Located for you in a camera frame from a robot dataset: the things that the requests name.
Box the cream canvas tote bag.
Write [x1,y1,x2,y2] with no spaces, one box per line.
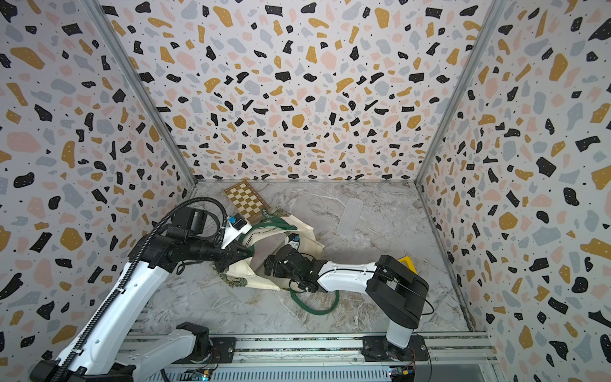
[217,208,340,316]

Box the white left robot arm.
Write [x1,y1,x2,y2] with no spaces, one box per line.
[30,234,251,381]

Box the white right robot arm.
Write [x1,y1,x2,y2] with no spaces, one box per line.
[264,244,429,350]

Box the wooden chess board box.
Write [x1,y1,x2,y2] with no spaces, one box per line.
[224,180,270,224]

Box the yellow triangular plastic piece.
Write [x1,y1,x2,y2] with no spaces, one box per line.
[399,256,417,274]

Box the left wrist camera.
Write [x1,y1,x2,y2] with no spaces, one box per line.
[221,214,252,249]

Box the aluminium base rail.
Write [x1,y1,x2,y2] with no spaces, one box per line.
[116,332,504,381]

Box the black corrugated cable conduit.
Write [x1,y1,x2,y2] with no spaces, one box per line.
[47,196,229,382]

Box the aluminium corner post left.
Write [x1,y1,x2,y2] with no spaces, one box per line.
[82,1,197,188]

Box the aluminium corner post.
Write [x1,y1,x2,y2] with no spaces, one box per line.
[82,1,197,188]
[415,0,507,186]

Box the aluminium corner post right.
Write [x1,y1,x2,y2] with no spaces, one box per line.
[415,0,507,186]

